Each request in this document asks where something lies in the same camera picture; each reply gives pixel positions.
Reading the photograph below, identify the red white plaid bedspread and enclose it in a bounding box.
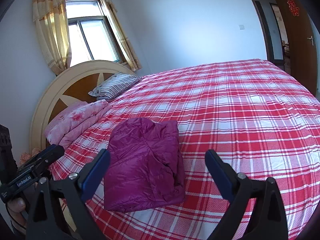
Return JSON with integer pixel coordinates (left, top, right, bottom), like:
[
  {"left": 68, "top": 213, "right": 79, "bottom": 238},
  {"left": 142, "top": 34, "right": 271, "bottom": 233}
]
[{"left": 51, "top": 59, "right": 319, "bottom": 239}]

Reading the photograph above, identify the pink floral folded quilt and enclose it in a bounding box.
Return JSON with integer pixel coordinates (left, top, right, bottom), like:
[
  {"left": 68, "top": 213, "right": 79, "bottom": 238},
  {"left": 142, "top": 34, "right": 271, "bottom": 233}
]
[{"left": 43, "top": 100, "right": 111, "bottom": 149}]

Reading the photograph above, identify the brown wooden door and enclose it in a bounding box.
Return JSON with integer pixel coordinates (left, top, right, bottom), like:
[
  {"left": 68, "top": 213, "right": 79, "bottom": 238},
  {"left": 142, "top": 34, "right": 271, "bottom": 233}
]
[{"left": 276, "top": 0, "right": 318, "bottom": 95}]

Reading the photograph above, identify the yellow curtain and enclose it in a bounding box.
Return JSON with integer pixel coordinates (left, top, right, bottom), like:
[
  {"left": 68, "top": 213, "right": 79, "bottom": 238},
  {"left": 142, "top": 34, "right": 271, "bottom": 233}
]
[
  {"left": 99, "top": 0, "right": 142, "bottom": 72},
  {"left": 32, "top": 0, "right": 72, "bottom": 75}
]

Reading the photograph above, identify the magenta puffer down jacket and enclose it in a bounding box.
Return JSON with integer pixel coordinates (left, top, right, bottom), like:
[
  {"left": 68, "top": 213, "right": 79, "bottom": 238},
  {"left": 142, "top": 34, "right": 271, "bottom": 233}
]
[{"left": 104, "top": 118, "right": 185, "bottom": 213}]

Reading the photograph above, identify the cream and brown round headboard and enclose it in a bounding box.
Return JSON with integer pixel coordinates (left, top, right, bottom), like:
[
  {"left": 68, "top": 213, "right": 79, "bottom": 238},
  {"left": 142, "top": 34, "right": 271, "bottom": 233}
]
[{"left": 29, "top": 60, "right": 134, "bottom": 150}]

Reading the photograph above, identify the silver door handle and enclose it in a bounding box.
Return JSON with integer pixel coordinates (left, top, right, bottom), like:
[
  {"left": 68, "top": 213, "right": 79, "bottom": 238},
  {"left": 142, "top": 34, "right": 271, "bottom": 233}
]
[{"left": 307, "top": 35, "right": 314, "bottom": 46}]

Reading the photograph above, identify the black wrist strap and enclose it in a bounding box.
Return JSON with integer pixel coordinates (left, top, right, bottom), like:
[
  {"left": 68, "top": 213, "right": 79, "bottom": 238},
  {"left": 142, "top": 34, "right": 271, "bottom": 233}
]
[{"left": 0, "top": 123, "right": 18, "bottom": 185}]

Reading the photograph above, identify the yellow left curtain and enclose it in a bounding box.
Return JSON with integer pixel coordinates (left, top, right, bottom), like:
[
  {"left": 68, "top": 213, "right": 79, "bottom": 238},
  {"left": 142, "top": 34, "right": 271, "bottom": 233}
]
[{"left": 32, "top": 0, "right": 72, "bottom": 75}]

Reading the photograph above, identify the red double happiness paper decoration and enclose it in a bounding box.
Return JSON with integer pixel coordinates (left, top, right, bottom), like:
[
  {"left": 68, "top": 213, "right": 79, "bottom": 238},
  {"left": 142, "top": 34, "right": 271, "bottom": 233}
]
[{"left": 287, "top": 0, "right": 300, "bottom": 17}]

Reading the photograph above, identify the yellow right curtain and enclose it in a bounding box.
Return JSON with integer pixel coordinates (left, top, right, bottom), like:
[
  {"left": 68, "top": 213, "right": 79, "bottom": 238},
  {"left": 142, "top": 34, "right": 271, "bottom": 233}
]
[{"left": 99, "top": 0, "right": 142, "bottom": 72}]

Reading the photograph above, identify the person's left hand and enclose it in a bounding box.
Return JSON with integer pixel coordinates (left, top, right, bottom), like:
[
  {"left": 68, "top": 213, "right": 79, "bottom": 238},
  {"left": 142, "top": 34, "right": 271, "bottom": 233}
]
[{"left": 6, "top": 183, "right": 37, "bottom": 239}]

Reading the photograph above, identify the striped grey white pillow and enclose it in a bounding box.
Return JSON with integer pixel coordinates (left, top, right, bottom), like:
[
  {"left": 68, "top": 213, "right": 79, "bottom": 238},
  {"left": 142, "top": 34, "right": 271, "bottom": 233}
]
[{"left": 88, "top": 72, "right": 142, "bottom": 101}]

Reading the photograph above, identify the window with grey frame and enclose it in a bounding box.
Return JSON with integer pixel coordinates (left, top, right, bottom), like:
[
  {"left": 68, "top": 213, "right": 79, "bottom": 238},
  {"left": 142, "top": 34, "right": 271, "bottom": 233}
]
[{"left": 66, "top": 0, "right": 126, "bottom": 66}]

